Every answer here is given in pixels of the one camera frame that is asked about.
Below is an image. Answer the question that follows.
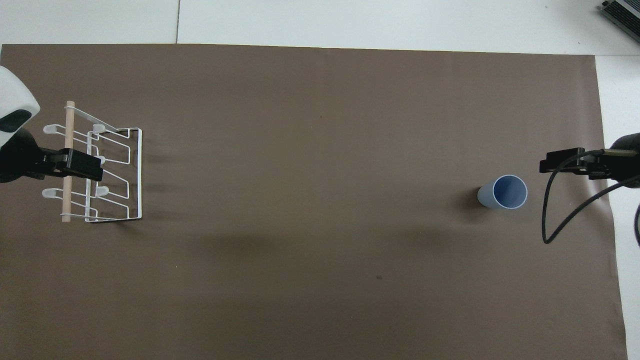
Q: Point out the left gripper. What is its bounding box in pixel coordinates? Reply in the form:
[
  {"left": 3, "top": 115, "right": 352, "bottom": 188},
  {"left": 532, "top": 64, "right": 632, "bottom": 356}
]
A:
[{"left": 0, "top": 127, "right": 47, "bottom": 184}]

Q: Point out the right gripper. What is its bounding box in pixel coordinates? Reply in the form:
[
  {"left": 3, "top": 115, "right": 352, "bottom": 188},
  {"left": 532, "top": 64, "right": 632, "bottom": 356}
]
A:
[{"left": 586, "top": 132, "right": 640, "bottom": 189}]

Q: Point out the light blue plastic cup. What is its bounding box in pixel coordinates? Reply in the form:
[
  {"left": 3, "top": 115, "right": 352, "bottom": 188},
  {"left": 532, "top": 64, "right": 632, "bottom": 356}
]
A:
[{"left": 477, "top": 174, "right": 529, "bottom": 211}]

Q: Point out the grey finned metal box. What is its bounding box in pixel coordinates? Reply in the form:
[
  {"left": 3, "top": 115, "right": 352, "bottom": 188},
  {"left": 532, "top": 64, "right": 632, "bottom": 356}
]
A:
[{"left": 599, "top": 0, "right": 640, "bottom": 32}]

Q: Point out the white wire cup holder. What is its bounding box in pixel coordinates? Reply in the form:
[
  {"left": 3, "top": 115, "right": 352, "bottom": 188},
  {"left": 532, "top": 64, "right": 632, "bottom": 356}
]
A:
[{"left": 42, "top": 100, "right": 144, "bottom": 224}]

